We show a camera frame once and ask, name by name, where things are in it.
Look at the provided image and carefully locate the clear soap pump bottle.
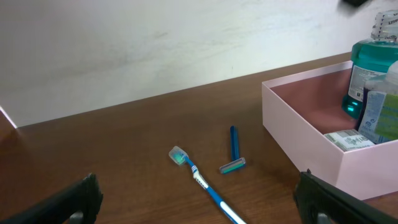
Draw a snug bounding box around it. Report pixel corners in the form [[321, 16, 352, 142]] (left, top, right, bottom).
[[357, 62, 397, 144]]

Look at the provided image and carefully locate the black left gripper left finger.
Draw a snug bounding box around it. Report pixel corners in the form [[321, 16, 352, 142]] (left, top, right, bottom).
[[1, 174, 103, 223]]

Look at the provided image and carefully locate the green white soap packet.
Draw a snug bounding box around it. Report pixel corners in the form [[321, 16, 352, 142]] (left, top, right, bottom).
[[324, 129, 374, 152]]

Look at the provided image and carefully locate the blue white toothbrush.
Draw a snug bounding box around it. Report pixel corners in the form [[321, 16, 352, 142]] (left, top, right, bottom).
[[169, 146, 246, 224]]

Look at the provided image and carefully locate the pink open box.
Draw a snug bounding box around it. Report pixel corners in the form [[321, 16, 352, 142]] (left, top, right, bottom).
[[262, 61, 397, 200]]

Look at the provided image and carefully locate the green mouthwash bottle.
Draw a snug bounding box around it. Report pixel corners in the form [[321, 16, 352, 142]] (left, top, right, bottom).
[[342, 10, 397, 119]]

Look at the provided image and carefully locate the blue disposable razor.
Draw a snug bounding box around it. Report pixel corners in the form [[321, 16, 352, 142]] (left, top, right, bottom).
[[220, 126, 246, 174]]

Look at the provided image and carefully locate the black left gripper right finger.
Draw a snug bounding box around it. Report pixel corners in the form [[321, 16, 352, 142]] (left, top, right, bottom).
[[294, 170, 397, 224]]

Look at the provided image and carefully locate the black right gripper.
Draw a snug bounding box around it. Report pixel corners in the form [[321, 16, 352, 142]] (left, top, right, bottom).
[[341, 0, 369, 7]]

